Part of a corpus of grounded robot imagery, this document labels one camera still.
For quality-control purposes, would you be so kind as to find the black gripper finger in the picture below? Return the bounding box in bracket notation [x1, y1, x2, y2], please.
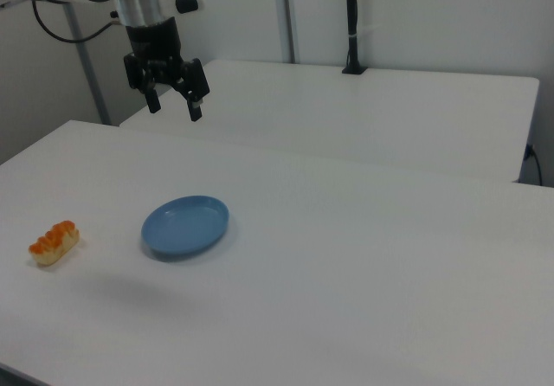
[171, 58, 212, 123]
[123, 51, 163, 115]

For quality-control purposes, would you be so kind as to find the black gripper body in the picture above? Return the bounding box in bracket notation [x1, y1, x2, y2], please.
[125, 15, 186, 87]

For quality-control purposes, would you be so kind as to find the orange glazed bread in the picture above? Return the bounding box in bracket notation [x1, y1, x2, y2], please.
[28, 220, 82, 267]

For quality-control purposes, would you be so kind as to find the blue oval plate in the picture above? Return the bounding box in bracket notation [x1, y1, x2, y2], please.
[140, 194, 230, 258]

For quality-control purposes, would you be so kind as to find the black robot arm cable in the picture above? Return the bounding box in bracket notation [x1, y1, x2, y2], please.
[30, 0, 120, 44]

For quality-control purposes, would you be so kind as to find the black camera pole with base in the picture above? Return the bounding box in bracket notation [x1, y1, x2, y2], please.
[341, 0, 368, 75]

